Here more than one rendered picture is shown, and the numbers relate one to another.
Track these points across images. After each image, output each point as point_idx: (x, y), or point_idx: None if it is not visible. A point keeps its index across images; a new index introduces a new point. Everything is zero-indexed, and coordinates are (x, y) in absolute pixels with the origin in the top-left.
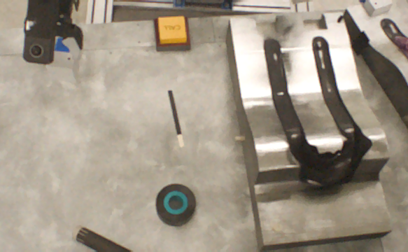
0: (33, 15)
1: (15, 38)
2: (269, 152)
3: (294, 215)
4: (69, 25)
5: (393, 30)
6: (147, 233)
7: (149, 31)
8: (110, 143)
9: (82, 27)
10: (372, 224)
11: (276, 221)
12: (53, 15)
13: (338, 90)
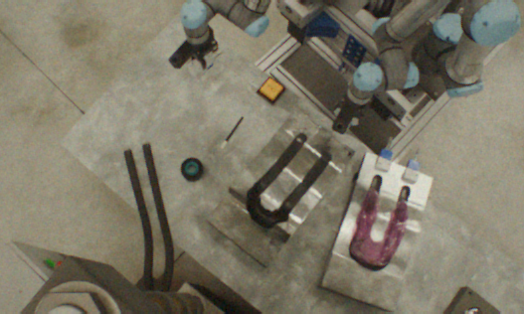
0: (184, 45)
1: None
2: (240, 183)
3: (231, 220)
4: (200, 58)
5: (378, 185)
6: (171, 170)
7: (262, 80)
8: (194, 118)
9: (214, 60)
10: (261, 255)
11: (221, 215)
12: (191, 51)
13: (310, 187)
